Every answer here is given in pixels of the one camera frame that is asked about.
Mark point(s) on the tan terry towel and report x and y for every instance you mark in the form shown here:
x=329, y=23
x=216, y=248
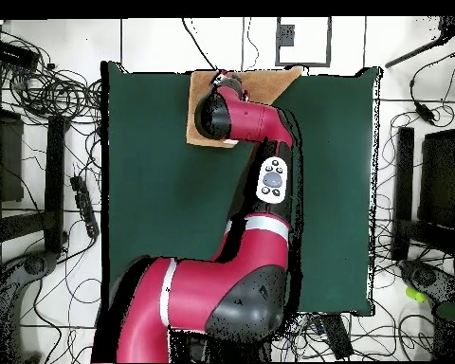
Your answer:
x=265, y=85

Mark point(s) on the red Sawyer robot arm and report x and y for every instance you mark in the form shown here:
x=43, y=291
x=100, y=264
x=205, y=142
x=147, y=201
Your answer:
x=197, y=288

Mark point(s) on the dark flat panel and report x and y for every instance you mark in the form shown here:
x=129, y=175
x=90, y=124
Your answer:
x=9, y=159
x=440, y=178

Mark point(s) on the black flat device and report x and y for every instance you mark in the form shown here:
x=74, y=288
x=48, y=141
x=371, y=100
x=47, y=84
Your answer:
x=337, y=335

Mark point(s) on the small grey square plate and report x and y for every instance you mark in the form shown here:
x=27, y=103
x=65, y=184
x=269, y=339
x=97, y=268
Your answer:
x=285, y=35

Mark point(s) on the dark green table cloth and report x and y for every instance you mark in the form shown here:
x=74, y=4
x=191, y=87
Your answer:
x=155, y=208

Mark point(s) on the black power strip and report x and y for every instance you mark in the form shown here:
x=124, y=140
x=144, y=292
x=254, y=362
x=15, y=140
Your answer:
x=84, y=206

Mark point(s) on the black rod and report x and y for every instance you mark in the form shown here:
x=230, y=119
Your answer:
x=413, y=53

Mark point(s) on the black L-shaped stand foot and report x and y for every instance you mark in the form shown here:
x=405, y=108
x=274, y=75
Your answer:
x=404, y=189
x=55, y=182

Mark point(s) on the black power adapter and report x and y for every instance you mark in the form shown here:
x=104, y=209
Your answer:
x=424, y=112

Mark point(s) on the black electronics box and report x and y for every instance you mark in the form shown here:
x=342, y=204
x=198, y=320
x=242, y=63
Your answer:
x=13, y=55

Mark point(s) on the yellow-green ball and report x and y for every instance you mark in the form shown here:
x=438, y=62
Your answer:
x=415, y=294

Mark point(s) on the grey square floor frame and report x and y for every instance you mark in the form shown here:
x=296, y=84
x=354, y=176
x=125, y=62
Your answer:
x=329, y=41

